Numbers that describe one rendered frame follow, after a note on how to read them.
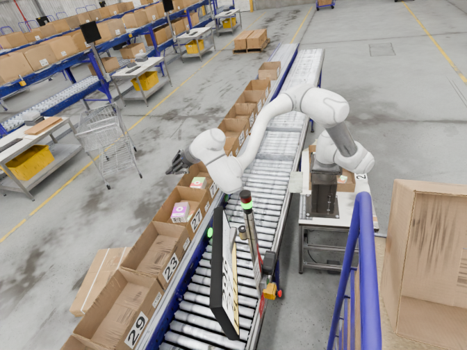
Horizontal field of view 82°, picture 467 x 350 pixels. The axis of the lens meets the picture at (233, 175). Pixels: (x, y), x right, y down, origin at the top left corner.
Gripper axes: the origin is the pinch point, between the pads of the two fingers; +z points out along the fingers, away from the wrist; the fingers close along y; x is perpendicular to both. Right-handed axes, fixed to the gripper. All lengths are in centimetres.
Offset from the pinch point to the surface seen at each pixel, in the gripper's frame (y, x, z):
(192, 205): -8, -59, 72
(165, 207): -5, -35, 75
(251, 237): -44, -23, -19
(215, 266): -49, 10, -28
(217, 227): -35.0, -1.2, -21.5
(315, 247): -74, -131, 18
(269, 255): -59, -45, -5
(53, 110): 282, -51, 421
